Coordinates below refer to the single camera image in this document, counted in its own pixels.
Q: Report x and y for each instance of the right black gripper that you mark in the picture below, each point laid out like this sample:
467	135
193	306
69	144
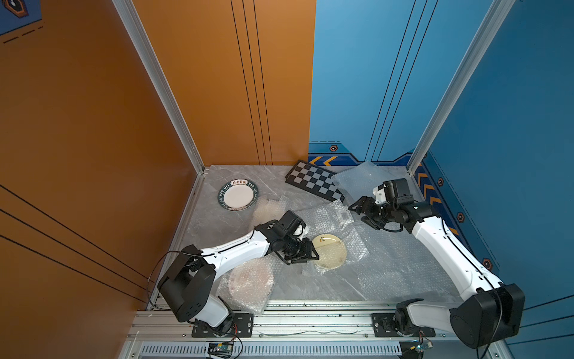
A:
366	211

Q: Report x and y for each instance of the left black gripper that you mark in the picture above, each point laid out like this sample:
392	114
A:
306	253

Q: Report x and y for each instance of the bubble wrap of green plate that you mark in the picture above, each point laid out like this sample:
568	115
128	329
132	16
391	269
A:
361	180

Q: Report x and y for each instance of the cream dinner plate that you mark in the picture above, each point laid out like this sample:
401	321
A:
331	250

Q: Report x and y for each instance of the bubble wrap of yellow plate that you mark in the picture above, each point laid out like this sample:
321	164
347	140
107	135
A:
398	267

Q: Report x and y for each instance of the bubble pink plate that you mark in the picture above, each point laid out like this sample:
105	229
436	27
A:
248	287

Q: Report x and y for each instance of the bubble white blue plate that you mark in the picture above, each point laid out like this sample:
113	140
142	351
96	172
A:
238	194

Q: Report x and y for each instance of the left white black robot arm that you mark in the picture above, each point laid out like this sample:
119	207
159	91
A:
187	284

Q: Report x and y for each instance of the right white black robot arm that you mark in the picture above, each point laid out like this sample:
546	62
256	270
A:
490	310

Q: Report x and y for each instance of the black white checkerboard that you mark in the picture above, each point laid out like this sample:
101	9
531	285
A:
315	180

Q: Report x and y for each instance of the left green circuit board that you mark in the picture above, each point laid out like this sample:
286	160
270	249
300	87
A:
222	350

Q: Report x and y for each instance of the green circuit board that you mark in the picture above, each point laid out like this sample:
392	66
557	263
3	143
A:
222	350
414	350

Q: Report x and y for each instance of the right green circuit board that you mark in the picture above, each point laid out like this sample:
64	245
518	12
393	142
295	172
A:
414	350

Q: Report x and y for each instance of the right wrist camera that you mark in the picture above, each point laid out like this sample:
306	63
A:
380	195

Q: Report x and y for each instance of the aluminium front rail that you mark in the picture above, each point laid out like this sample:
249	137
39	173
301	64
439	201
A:
281	320

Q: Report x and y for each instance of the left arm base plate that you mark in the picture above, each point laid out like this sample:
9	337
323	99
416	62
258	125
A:
235	325

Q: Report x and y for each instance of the white vented cable duct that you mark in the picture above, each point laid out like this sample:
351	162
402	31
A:
269	349

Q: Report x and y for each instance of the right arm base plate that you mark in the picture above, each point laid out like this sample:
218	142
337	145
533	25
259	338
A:
384	325

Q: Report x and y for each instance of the right aluminium corner post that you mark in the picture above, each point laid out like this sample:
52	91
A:
490	25

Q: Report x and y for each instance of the aluminium corner post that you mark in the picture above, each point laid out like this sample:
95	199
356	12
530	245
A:
139	38
490	25

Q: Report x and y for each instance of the left aluminium corner post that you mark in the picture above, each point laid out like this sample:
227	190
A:
139	38

